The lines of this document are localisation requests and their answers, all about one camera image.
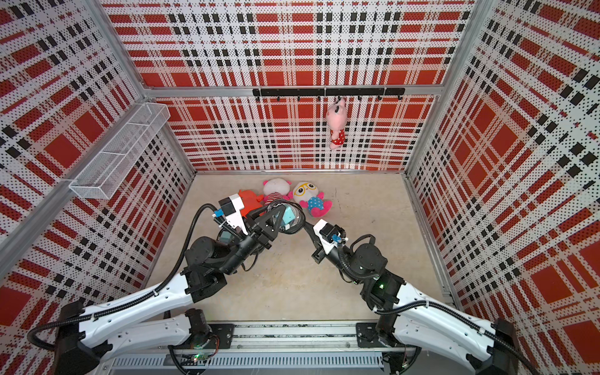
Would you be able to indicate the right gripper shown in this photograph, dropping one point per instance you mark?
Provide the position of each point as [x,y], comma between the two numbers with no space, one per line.
[320,255]

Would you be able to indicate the pink striped plush doll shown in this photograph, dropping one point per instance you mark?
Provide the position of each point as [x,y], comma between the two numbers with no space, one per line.
[277,188]

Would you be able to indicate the orange plush toy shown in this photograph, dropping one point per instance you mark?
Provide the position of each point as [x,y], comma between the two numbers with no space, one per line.
[251,201]

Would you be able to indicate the pink hanging plush toy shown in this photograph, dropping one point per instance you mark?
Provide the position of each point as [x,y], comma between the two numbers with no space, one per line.
[337,119]

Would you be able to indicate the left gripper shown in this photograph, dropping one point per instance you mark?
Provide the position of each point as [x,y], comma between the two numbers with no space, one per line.
[258,230]

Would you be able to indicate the white wire mesh basket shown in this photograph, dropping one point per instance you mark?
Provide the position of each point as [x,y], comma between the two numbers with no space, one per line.
[102,177]

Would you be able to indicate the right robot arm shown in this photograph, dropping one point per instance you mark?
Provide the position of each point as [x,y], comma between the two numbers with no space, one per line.
[408,316]

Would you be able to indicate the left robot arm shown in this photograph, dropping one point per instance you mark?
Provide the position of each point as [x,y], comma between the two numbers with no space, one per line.
[82,335]

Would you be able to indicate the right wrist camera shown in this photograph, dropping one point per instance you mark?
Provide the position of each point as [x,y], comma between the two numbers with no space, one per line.
[331,236]

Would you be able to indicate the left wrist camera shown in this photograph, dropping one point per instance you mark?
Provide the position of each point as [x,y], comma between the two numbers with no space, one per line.
[229,215]

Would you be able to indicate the black hook rail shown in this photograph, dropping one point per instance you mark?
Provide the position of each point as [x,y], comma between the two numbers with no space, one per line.
[336,92]

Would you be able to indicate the teal charger bottom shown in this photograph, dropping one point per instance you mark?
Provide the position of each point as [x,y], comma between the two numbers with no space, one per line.
[289,217]

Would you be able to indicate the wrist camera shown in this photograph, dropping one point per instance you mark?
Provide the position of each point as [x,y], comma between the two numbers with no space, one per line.
[229,215]
[331,236]

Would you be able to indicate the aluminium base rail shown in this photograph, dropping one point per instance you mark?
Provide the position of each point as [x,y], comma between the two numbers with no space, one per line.
[309,345]

